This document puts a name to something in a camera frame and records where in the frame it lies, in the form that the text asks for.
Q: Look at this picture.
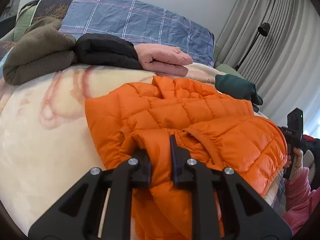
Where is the orange puffer jacket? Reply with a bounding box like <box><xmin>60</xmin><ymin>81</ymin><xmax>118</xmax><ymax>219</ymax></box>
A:
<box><xmin>85</xmin><ymin>76</ymin><xmax>287</xmax><ymax>239</ymax></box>

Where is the pink sleeve forearm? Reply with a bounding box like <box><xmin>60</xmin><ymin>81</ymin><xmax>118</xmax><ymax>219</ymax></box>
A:
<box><xmin>283</xmin><ymin>166</ymin><xmax>320</xmax><ymax>235</ymax></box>

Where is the person right hand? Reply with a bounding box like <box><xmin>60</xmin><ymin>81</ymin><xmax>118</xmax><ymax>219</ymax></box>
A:
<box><xmin>284</xmin><ymin>147</ymin><xmax>303</xmax><ymax>180</ymax></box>

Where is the grey curtain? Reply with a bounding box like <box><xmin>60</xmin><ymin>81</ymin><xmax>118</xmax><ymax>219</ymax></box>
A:
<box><xmin>215</xmin><ymin>0</ymin><xmax>319</xmax><ymax>134</ymax></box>

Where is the cream fleece blanket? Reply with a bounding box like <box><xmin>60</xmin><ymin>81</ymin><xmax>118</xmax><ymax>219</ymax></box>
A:
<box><xmin>0</xmin><ymin>62</ymin><xmax>286</xmax><ymax>237</ymax></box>

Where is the dark green folded garment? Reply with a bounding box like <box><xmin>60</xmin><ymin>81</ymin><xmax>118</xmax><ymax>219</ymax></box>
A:
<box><xmin>215</xmin><ymin>74</ymin><xmax>263</xmax><ymax>113</ymax></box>

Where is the black floor lamp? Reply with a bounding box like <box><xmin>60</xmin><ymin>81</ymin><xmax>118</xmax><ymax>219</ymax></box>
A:
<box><xmin>235</xmin><ymin>22</ymin><xmax>271</xmax><ymax>71</ymax></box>

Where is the pink folded garment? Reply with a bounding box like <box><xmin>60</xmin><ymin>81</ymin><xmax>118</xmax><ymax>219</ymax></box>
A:
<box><xmin>134</xmin><ymin>43</ymin><xmax>193</xmax><ymax>76</ymax></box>

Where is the black folded garment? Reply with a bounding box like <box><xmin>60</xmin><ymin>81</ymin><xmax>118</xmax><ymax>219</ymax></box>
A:
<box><xmin>74</xmin><ymin>34</ymin><xmax>143</xmax><ymax>70</ymax></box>

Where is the brown fleece garment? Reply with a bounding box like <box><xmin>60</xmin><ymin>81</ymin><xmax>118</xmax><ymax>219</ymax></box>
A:
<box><xmin>3</xmin><ymin>17</ymin><xmax>76</xmax><ymax>86</ymax></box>

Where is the blue plaid quilt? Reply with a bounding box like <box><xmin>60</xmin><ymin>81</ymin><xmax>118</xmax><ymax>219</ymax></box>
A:
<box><xmin>60</xmin><ymin>0</ymin><xmax>215</xmax><ymax>67</ymax></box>

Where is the green pillow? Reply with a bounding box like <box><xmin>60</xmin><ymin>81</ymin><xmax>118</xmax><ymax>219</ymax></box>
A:
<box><xmin>13</xmin><ymin>5</ymin><xmax>37</xmax><ymax>42</ymax></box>

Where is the dark patterned pillow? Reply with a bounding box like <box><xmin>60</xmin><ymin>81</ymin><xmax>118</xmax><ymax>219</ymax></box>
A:
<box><xmin>31</xmin><ymin>0</ymin><xmax>73</xmax><ymax>24</ymax></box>

